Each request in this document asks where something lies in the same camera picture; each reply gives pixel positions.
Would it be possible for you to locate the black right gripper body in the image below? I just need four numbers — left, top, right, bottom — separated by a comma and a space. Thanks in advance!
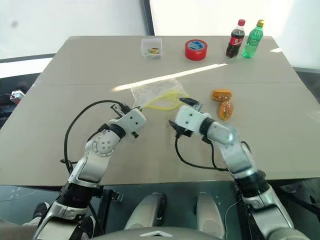
174, 124, 195, 138

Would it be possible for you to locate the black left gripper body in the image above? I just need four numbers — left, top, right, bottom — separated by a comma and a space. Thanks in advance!
110, 101, 131, 119

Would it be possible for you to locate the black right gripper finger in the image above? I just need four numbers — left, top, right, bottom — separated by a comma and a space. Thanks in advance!
168, 119, 186, 134
178, 97, 203, 111

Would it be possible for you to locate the clear plastic bag yellow zip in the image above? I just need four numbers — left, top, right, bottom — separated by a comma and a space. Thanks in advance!
130, 78, 191, 112

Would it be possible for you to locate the orange wrapped snack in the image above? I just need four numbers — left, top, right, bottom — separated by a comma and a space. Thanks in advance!
218, 99, 235, 122

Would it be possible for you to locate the orange bread roll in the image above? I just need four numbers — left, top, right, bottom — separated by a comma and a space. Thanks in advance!
211, 88, 233, 102

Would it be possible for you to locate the red tape roll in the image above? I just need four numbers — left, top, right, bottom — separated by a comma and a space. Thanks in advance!
184, 38, 209, 62

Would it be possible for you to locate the clear plastic box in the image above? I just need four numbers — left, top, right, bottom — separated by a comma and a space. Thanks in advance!
140, 37, 164, 61

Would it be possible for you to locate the cola bottle red cap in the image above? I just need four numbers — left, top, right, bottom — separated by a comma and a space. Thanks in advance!
225, 18, 247, 59

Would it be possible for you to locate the silver right robot leg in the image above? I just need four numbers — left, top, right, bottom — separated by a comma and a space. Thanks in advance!
195, 191, 226, 240

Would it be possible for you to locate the silver robot leg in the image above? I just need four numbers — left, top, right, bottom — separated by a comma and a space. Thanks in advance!
123, 192, 168, 231
195, 191, 226, 240

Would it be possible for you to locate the green soda bottle yellow cap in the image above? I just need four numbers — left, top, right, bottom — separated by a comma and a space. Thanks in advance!
241, 19, 266, 59

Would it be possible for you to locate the silver left robot leg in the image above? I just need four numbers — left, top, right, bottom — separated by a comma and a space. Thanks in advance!
123, 192, 168, 231

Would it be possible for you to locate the dark window pillar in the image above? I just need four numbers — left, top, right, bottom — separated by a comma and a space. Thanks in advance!
139, 0, 156, 37

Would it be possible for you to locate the red and white small device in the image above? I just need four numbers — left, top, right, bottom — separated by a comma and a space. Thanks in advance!
9, 90, 26, 105

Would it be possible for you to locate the grey robot torso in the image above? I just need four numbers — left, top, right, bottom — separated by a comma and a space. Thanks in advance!
87, 226, 227, 240

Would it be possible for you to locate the black and white shoe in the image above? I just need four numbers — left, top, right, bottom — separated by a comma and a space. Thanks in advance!
31, 201, 51, 226
81, 215, 98, 239

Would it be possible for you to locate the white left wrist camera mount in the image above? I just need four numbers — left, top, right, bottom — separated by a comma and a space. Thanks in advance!
115, 107, 148, 138

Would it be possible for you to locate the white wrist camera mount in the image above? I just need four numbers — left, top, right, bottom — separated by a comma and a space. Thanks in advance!
174, 104, 213, 133
115, 107, 148, 138

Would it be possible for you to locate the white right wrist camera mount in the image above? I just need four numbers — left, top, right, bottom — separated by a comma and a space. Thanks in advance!
174, 104, 213, 133

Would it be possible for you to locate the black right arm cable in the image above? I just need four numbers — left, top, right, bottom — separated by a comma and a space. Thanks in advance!
174, 132, 232, 173

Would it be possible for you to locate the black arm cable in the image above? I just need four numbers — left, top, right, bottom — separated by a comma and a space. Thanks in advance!
60, 99, 124, 177
174, 132, 232, 173

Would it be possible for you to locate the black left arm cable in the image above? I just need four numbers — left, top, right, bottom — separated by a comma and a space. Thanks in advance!
60, 99, 124, 177

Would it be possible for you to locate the thin white wire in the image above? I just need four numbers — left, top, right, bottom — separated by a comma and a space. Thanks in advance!
224, 199, 241, 235

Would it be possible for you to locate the black table frame clamp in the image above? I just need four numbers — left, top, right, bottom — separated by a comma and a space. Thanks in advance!
96, 188, 125, 240

